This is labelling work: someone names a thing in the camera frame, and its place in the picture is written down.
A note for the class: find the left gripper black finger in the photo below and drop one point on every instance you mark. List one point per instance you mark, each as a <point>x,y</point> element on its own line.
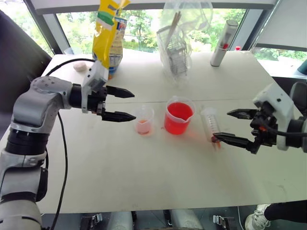
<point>118,116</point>
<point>118,92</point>

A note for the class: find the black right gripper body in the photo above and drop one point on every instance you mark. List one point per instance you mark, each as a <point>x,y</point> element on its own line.
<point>266,130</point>

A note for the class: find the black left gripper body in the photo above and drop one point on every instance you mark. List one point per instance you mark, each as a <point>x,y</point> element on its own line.
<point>97,103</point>

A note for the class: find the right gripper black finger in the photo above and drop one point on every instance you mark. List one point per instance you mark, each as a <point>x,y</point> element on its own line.
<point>243,113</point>
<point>236,140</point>

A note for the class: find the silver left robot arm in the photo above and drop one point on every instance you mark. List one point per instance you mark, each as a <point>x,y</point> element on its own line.
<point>36,105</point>

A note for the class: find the small clear plastic cup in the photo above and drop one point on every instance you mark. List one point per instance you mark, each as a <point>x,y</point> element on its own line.
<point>144,122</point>

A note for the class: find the clear plastic syringe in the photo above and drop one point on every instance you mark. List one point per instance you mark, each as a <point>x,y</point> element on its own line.
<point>211,121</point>

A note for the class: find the beaker with red liquid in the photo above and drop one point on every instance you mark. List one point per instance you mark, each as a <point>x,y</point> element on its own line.
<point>178,117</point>

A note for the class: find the white crumpled lump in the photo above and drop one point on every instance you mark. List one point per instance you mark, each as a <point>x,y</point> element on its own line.
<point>79,66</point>

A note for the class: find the yellow snack bag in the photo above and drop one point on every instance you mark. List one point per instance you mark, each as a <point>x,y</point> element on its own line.
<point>105,36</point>

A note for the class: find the small red cap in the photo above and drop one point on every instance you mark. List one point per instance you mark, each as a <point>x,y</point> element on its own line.
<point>237,48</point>

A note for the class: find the white cylindrical bottle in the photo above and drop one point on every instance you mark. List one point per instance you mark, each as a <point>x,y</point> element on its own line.
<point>221,45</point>

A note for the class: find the dark teal object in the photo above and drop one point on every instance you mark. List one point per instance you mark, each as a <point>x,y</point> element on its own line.
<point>302,68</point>

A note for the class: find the white sneaker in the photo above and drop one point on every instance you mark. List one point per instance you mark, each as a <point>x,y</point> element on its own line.
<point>256,219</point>

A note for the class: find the black metal clamp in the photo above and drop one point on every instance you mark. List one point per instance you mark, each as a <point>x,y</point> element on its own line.
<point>91,221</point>
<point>223,221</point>

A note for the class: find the person's leg in black trousers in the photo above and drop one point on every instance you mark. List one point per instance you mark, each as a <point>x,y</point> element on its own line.
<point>285,211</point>

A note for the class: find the wooden chopsticks pair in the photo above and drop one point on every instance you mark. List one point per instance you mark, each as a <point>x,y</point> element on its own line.
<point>173,26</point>

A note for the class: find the black chair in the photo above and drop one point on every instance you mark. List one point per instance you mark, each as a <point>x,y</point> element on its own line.
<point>16,60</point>

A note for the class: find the silver rounded robot leg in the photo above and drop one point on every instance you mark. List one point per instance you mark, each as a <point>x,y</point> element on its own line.
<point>187,220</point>
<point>121,221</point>

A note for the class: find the clear plastic bag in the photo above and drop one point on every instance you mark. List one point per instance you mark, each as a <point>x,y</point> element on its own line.
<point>192,21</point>

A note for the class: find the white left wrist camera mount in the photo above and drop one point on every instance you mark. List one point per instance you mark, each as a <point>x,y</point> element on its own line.
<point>94,76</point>

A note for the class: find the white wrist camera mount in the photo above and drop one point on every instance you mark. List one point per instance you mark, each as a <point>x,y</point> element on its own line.
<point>275,98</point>
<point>94,76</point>

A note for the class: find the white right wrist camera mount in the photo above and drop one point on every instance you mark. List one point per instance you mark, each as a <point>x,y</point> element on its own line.
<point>275,98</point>

